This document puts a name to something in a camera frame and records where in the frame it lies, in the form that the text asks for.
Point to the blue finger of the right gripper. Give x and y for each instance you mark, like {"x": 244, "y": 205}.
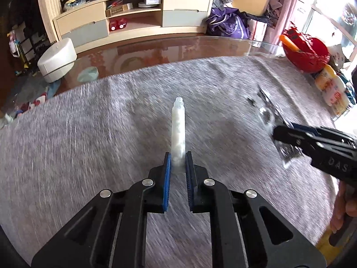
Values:
{"x": 304, "y": 128}

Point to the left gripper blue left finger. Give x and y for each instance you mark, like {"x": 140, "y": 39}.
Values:
{"x": 166, "y": 180}

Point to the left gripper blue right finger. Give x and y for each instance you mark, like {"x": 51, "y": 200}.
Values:
{"x": 190, "y": 179}

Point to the white plastic tube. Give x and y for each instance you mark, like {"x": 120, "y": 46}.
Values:
{"x": 178, "y": 133}

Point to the silver foil wrapper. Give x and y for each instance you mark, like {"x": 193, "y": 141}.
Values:
{"x": 271, "y": 117}

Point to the right hand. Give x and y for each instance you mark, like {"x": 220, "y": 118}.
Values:
{"x": 341, "y": 208}

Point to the red plastic basket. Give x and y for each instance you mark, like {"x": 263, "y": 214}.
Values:
{"x": 313, "y": 55}

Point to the yellow towel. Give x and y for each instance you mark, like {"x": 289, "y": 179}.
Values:
{"x": 333, "y": 255}

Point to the grey woven table cloth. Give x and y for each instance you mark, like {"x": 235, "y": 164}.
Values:
{"x": 111, "y": 132}

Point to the purple bag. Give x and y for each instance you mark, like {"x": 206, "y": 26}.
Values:
{"x": 227, "y": 23}

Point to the red toy car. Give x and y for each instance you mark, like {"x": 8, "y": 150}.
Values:
{"x": 117, "y": 24}

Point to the beige tv cabinet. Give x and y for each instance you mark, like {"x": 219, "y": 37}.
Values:
{"x": 88, "y": 25}

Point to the white round stool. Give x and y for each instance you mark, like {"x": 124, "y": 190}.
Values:
{"x": 58, "y": 60}

